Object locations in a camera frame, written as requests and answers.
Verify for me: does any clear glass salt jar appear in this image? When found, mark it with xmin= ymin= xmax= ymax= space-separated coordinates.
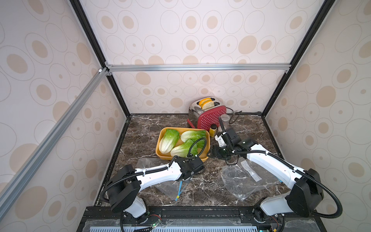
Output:
xmin=217 ymin=114 xmax=230 ymax=132

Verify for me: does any aluminium rail back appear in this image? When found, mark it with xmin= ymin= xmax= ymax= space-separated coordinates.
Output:
xmin=107 ymin=63 xmax=291 ymax=72

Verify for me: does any chinese cabbage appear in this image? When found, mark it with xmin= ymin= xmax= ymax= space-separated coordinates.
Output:
xmin=181 ymin=130 xmax=206 ymax=149
xmin=170 ymin=139 xmax=198 ymax=158
xmin=159 ymin=129 xmax=180 ymax=154

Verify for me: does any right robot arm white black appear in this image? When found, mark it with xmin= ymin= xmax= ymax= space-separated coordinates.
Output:
xmin=209 ymin=128 xmax=323 ymax=220

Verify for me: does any yellow rectangular tray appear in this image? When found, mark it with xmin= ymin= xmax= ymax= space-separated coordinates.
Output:
xmin=156 ymin=127 xmax=210 ymax=162

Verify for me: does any yellow toast slice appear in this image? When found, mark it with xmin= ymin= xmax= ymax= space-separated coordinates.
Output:
xmin=197 ymin=98 xmax=213 ymax=107

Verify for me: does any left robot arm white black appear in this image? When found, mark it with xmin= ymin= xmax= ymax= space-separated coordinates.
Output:
xmin=100 ymin=156 xmax=204 ymax=220

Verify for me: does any red chrome toaster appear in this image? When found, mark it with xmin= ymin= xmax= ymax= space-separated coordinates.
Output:
xmin=187 ymin=97 xmax=227 ymax=131

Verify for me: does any pale toast slice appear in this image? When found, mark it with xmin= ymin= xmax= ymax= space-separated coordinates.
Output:
xmin=201 ymin=101 xmax=214 ymax=110

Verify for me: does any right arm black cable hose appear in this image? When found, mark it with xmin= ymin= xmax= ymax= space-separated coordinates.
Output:
xmin=217 ymin=115 xmax=343 ymax=219

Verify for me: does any aluminium rail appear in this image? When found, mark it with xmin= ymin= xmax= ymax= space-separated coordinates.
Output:
xmin=107 ymin=63 xmax=291 ymax=72
xmin=1 ymin=67 xmax=108 ymax=219

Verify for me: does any black frame post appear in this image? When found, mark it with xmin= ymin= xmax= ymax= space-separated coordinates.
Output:
xmin=261 ymin=0 xmax=336 ymax=119
xmin=69 ymin=0 xmax=130 ymax=118

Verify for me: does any black frame post right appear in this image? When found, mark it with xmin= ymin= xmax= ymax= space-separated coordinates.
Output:
xmin=261 ymin=0 xmax=336 ymax=119

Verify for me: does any black frame post left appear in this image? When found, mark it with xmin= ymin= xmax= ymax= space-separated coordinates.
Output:
xmin=69 ymin=0 xmax=130 ymax=118

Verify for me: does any black toaster power cable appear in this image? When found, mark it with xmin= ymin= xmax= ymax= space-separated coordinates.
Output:
xmin=225 ymin=106 xmax=243 ymax=125

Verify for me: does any clear zipper bag blue seal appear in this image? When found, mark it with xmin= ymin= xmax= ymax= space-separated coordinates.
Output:
xmin=135 ymin=157 xmax=192 ymax=202

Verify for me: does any yellow spice bottle black cap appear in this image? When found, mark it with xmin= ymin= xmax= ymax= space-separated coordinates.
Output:
xmin=209 ymin=124 xmax=218 ymax=138

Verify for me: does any aluminium rail left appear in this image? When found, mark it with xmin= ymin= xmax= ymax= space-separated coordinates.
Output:
xmin=1 ymin=67 xmax=108 ymax=219

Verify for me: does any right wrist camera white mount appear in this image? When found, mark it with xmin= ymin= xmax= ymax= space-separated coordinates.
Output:
xmin=214 ymin=134 xmax=227 ymax=148

